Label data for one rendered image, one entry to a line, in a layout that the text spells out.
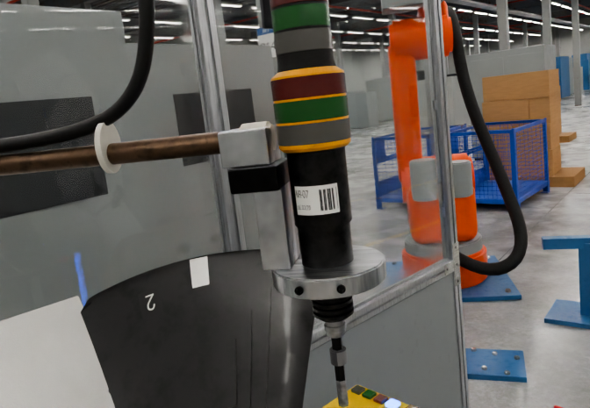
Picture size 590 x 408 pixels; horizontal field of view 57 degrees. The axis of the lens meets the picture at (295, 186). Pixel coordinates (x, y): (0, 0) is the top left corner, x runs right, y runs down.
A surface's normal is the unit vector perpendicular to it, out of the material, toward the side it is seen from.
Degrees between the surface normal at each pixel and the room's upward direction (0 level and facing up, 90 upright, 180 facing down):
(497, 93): 90
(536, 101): 90
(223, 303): 40
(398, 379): 90
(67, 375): 50
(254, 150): 90
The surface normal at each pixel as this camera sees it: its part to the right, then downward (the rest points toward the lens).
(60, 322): 0.44, -0.60
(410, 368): 0.68, 0.04
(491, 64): -0.60, 0.19
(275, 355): -0.15, -0.66
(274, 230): -0.20, 0.18
